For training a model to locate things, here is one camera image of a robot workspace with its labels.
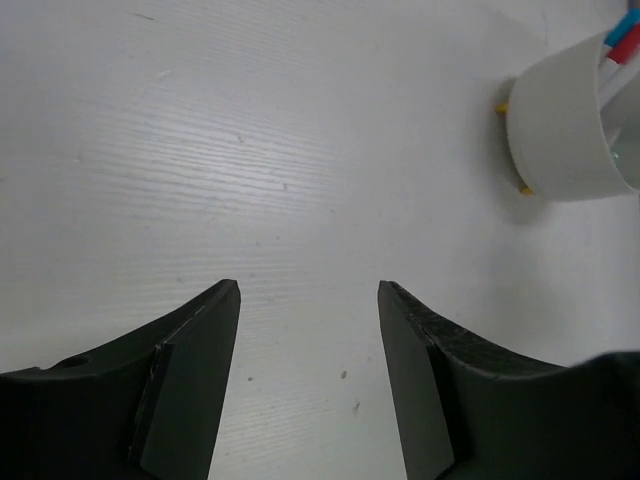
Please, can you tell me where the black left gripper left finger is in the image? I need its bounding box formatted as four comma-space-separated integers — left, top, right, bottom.
44, 278, 241, 480

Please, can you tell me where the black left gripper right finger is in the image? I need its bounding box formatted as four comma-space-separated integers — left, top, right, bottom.
378, 281, 570, 479

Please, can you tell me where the white round divided container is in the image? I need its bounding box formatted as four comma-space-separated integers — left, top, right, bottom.
506, 32, 639, 202

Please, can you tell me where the blue cap white marker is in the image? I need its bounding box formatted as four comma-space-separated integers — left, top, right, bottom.
603, 9, 639, 50

